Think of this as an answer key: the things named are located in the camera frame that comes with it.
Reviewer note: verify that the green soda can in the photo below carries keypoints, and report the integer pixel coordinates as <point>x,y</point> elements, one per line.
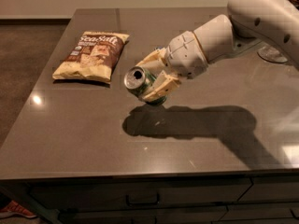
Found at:
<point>138,81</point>

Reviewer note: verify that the dark cabinet drawer with handle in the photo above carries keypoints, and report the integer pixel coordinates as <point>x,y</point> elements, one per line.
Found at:
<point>145,194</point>

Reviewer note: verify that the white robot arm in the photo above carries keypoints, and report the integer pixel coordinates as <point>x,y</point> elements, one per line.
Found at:
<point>246,25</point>

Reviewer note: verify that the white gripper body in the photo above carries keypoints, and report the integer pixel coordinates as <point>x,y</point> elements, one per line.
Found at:
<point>184,56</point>

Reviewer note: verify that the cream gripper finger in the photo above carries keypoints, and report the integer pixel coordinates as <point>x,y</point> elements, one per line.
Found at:
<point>160,88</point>
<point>155,62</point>

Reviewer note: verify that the right dark cabinet drawer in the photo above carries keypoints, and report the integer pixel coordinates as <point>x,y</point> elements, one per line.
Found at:
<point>272,189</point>

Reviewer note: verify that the orange sneaker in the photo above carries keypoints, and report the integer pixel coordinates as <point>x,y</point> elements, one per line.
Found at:
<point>13,209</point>

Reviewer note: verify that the sea salt chips bag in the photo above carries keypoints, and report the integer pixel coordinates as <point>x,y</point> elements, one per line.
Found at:
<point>93,58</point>

